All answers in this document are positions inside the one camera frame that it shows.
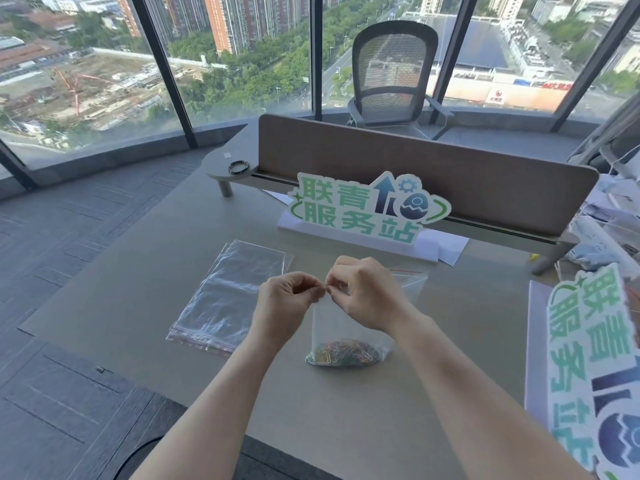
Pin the person's left forearm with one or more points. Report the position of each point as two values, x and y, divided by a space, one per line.
220 409

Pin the stack of clear zip bags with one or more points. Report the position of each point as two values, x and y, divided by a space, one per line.
235 294

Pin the person's left thumb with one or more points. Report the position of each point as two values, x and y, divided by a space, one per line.
312 294

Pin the person's right hand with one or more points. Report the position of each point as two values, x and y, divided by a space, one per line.
375 294

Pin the white sign base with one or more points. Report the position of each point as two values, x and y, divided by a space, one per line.
430 247
537 344

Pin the clear zip bag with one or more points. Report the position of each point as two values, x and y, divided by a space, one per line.
335 332

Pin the white paper sheet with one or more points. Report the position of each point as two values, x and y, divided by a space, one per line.
280 196

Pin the green and white cutout sign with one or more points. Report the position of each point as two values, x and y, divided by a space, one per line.
595 354
360 209

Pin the dark window frame post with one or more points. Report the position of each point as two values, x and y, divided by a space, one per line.
452 44
592 59
316 54
167 69

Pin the person's left hand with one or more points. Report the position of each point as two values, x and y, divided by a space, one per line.
282 307

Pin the pile of colourful paper clips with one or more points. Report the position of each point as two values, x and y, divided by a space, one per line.
345 355

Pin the grey desk leg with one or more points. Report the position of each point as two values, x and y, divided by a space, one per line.
226 188

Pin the person's right forearm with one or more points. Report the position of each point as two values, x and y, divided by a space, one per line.
480 394

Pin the brown desk divider panel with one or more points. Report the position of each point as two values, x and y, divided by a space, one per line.
425 164

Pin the grey mesh office chair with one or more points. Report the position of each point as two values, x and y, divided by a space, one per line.
395 69

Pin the person's right thumb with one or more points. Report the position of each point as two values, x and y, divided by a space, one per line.
338 294

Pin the pile of white clutter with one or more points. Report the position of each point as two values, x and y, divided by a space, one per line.
607 219

